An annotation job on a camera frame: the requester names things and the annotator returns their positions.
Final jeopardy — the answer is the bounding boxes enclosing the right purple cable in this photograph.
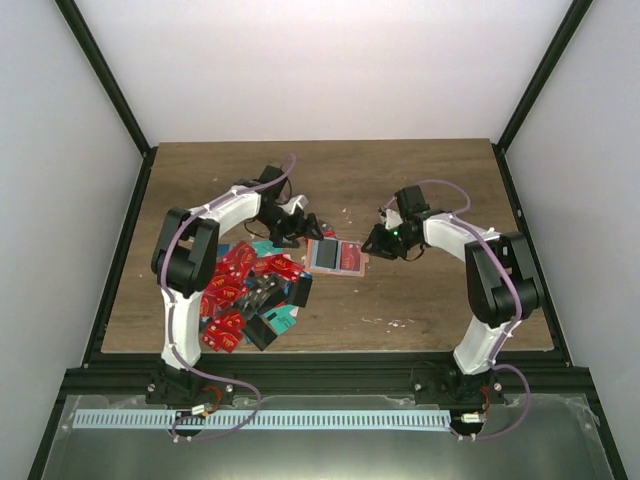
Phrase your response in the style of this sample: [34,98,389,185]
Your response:
[387,179,532,443]

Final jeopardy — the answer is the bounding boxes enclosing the teal card pile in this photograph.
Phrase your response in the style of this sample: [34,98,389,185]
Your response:
[263,305,299,335]
[251,241,283,257]

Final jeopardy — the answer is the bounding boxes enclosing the teal card front pile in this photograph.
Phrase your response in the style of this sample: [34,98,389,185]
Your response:
[263,305,299,335]

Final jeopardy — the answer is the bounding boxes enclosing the light blue slotted cable duct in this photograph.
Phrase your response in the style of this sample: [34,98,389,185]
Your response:
[72,409,451,432]

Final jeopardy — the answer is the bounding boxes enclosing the pink leather card holder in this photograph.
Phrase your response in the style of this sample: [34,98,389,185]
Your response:
[305,237,369,277]

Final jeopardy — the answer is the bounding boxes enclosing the red gold swirl card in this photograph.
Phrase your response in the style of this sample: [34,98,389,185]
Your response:
[340,242,361,273]

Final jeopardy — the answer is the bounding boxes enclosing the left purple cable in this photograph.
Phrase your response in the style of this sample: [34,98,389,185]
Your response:
[162,152,299,443]

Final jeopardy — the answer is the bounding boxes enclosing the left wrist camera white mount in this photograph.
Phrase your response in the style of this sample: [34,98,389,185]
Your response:
[280,194,308,216]

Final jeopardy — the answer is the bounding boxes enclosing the purple cable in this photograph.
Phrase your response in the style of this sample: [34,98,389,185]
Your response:
[387,179,532,443]
[162,152,299,443]

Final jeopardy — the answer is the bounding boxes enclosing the black card at front edge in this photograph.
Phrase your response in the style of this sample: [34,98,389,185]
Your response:
[243,316,277,351]

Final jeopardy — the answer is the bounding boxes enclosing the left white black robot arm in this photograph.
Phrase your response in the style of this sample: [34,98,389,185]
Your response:
[151,158,324,404]

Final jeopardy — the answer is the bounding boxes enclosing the red VIP card front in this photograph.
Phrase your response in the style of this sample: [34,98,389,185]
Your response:
[201,309,246,353]

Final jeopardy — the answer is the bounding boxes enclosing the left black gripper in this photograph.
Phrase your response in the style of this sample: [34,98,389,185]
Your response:
[256,205,323,248]

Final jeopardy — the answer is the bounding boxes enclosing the black aluminium frame rail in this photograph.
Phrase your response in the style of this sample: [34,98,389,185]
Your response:
[60,351,595,395]

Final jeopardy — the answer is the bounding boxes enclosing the teal card upper pile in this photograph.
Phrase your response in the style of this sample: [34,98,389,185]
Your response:
[251,241,283,257]

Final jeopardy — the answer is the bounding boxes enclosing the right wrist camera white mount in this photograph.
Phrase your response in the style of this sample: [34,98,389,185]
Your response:
[378,207,403,231]

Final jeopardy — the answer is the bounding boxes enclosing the red card left pile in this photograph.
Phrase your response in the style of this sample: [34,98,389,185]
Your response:
[200,241,306,317]

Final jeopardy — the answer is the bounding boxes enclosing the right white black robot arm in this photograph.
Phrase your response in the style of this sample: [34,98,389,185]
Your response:
[362,184,545,403]

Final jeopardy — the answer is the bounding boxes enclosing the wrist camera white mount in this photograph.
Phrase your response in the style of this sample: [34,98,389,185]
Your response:
[280,194,308,216]
[378,207,403,231]

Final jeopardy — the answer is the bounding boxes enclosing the black glossy card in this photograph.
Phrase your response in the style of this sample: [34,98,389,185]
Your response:
[314,239,338,269]

